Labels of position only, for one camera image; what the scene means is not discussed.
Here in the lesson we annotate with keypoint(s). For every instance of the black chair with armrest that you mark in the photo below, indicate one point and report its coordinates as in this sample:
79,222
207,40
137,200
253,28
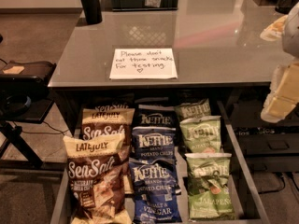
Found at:
25,97

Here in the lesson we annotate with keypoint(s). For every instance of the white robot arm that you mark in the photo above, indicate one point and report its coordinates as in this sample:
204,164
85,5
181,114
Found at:
287,29

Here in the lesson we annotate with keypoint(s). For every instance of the rear green Kettle chip bag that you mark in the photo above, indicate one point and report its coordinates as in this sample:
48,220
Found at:
198,109

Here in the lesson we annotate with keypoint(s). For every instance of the white handwritten paper note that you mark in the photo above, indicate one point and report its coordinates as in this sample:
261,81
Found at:
143,64

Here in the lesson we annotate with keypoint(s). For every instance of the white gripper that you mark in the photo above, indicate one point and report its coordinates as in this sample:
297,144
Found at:
291,33

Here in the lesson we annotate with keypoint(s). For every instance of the green kettle chip bag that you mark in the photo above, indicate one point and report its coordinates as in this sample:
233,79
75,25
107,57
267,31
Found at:
202,135
198,109

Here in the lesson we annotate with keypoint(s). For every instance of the middle blue Kettle chip bag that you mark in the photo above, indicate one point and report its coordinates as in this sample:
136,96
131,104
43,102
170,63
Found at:
153,142

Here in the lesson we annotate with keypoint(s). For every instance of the open grey top drawer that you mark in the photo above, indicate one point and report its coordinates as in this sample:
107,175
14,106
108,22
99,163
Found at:
246,200

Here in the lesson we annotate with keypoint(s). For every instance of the rear dark Kettle chip bag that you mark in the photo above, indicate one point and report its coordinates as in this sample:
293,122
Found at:
155,115

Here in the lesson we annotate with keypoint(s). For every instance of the front blue Kettle chip bag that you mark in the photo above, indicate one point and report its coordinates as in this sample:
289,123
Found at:
154,183

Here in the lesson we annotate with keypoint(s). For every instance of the blue kettle chip bag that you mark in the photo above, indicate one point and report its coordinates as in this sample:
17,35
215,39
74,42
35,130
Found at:
154,183
153,142

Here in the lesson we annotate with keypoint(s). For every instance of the lower dark drawer front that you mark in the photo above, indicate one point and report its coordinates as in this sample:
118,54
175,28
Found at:
270,149

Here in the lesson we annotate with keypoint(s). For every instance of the black cylindrical post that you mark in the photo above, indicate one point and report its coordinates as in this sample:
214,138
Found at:
92,11

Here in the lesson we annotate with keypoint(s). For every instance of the middle green Kettle chip bag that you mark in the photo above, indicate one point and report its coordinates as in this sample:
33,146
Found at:
202,135

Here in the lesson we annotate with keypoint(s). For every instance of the front green Kettle jalapeno bag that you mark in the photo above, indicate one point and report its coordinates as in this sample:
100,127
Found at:
208,193

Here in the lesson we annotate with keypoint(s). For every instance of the brown late july bag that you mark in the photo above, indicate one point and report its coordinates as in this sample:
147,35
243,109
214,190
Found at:
95,177
112,105
96,123

